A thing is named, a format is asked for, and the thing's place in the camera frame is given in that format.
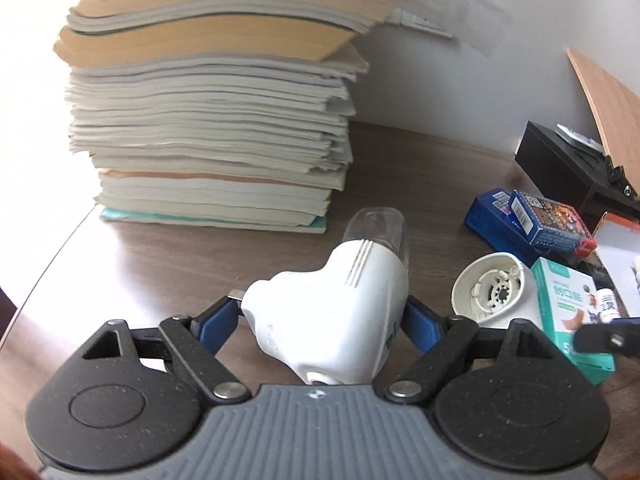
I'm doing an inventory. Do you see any colourful printed card box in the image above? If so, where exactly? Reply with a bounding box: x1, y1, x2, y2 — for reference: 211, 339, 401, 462
508, 189, 598, 257

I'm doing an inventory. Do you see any orange and white box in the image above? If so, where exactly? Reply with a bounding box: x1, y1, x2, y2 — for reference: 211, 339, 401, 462
595, 212, 640, 321

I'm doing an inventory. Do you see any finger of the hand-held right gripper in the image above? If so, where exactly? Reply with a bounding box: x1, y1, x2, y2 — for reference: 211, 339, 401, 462
574, 316, 640, 358

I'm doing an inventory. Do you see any white round tape dispenser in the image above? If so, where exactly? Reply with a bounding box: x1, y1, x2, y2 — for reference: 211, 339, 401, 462
451, 253, 543, 331

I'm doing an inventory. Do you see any clear plastic sleeve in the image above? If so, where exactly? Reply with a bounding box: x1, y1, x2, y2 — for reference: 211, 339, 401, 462
350, 0, 513, 56

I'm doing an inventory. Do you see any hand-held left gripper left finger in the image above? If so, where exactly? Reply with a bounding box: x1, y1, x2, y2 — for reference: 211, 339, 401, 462
80, 296, 252, 407

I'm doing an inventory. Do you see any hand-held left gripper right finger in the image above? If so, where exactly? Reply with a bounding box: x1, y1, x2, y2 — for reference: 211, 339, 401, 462
374, 296, 568, 407

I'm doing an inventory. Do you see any teal and white carton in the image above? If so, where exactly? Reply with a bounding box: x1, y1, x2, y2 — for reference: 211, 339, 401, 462
529, 256, 617, 386

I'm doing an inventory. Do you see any stack of books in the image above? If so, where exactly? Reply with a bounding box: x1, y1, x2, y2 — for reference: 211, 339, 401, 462
52, 0, 453, 235

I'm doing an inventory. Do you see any white plug-in device with bottle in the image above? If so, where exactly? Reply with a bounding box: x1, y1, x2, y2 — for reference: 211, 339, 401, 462
242, 207, 412, 386

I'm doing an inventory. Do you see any small silver round tin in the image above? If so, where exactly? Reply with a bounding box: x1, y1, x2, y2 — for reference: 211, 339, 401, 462
556, 124, 606, 153

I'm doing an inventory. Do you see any brown cardboard sheet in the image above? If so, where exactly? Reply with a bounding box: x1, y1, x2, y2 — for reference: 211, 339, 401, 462
566, 48, 640, 171

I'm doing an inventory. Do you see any black desk stand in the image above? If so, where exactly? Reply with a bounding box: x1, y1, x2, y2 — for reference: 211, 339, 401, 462
515, 121, 640, 233

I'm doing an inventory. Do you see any blue plastic box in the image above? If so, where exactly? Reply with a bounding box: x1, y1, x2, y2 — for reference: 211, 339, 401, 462
464, 188, 556, 261

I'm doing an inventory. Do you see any small white labelled tube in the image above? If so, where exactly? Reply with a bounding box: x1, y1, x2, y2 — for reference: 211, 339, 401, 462
595, 287, 623, 323

